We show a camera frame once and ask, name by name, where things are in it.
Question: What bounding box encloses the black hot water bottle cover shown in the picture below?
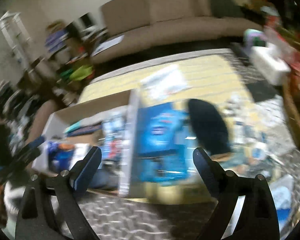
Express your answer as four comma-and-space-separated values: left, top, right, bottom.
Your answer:
187, 99, 231, 155

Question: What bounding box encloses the blue toilet paper roll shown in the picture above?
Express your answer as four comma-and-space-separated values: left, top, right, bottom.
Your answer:
32, 140, 75, 175

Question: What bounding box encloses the cardboard sorting box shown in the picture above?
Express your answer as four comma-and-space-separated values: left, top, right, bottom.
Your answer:
42, 89, 144, 198

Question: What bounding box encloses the blue flat box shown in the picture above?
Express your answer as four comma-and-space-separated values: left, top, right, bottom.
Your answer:
136, 102, 197, 186

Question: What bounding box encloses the yellow plaid tablecloth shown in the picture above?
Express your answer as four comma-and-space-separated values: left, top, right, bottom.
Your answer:
78, 53, 266, 203

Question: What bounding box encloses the blue wet wipes pack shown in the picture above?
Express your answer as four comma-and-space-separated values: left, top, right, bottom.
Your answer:
137, 102, 186, 158

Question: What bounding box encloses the paper sheet on sofa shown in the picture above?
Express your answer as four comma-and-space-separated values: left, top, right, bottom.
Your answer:
90, 35, 124, 56

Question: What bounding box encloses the white tissue box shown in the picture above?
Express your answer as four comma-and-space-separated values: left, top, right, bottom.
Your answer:
250, 47, 290, 86

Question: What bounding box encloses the purple egg toy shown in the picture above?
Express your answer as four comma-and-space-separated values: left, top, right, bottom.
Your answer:
243, 29, 267, 47

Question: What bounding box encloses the brown fabric sofa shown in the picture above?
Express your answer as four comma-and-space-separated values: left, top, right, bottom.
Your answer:
90, 0, 262, 64

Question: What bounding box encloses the dark green cushion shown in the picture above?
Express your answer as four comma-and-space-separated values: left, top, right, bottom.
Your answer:
210, 0, 244, 18

